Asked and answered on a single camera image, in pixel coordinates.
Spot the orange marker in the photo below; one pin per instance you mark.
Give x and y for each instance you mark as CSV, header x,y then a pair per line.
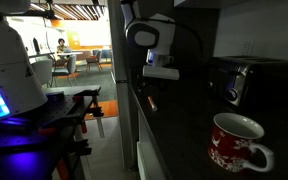
x,y
152,104

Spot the red floral mug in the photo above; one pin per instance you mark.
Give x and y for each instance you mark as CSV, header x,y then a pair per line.
x,y
230,146

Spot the brown office chair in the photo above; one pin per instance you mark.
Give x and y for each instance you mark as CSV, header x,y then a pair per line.
x,y
94,60

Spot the black robot workbench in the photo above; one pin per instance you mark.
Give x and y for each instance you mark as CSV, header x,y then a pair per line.
x,y
27,156

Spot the grey office chair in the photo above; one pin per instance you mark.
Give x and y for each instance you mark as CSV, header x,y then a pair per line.
x,y
69,66

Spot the seated person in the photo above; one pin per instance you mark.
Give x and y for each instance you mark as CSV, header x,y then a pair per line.
x,y
61,46

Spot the steel four-slot toaster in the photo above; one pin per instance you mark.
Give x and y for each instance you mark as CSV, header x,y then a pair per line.
x,y
250,80

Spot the grey armchair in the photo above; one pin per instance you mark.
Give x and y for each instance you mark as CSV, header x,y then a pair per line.
x,y
43,70

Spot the white wall outlet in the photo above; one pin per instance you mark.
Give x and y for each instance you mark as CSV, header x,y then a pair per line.
x,y
247,48

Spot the blue lounge chair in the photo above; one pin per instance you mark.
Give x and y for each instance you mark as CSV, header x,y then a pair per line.
x,y
106,54

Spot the grey laptop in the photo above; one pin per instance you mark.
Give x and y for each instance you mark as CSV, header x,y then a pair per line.
x,y
67,50

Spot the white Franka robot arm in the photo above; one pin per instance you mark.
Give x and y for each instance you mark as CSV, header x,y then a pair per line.
x,y
7,66

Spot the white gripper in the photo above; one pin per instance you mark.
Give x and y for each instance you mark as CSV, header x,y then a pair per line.
x,y
160,72

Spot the white office table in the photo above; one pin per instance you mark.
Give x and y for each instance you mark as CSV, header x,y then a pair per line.
x,y
70,53

